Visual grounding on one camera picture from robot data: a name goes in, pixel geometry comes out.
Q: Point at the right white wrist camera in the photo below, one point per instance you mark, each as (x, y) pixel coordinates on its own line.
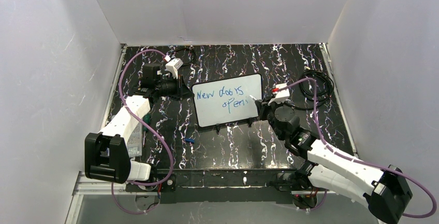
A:
(280, 93)

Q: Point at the clear plastic parts box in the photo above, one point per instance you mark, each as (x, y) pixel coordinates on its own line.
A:
(135, 142)

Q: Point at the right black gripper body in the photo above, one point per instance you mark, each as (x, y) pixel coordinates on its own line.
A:
(266, 105)

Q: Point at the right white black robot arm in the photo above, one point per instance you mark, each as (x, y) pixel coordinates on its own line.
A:
(384, 192)

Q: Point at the white whiteboard black frame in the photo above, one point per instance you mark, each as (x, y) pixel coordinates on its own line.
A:
(227, 100)

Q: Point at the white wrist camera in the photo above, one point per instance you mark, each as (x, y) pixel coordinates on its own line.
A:
(173, 65)
(280, 93)

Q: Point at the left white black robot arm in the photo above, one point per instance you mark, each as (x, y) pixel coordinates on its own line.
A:
(106, 152)

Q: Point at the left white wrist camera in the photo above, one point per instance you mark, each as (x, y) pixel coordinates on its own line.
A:
(173, 65)

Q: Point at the blue marker cap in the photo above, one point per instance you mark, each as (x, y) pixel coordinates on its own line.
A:
(188, 140)

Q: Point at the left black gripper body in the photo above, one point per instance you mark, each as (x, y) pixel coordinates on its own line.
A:
(180, 87)

